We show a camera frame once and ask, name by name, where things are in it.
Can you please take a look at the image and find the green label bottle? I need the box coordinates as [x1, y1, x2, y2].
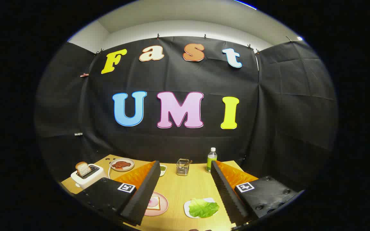
[206, 147, 218, 173]

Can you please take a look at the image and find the square toast slice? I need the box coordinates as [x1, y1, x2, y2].
[146, 196, 161, 210]

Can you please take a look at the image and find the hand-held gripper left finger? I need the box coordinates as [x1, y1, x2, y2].
[76, 160, 162, 227]

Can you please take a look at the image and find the metal wire utensil basket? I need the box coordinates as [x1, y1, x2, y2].
[176, 158, 190, 176]

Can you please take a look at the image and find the pink plate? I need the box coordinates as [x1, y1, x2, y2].
[144, 192, 169, 216]

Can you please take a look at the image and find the white toaster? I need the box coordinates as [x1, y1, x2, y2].
[71, 164, 107, 190]

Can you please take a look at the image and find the small beige plate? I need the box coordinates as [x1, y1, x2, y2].
[110, 158, 135, 172]

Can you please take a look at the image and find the white plate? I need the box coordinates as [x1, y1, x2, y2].
[184, 198, 217, 218]

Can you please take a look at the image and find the black backdrop cloth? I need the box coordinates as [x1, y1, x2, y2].
[34, 36, 338, 193]

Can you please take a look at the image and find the brown crust bread slice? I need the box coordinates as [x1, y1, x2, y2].
[75, 162, 92, 177]

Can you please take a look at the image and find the green lettuce leaf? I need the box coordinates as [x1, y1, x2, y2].
[189, 199, 220, 218]

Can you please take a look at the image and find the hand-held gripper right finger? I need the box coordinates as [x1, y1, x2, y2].
[210, 160, 304, 225]

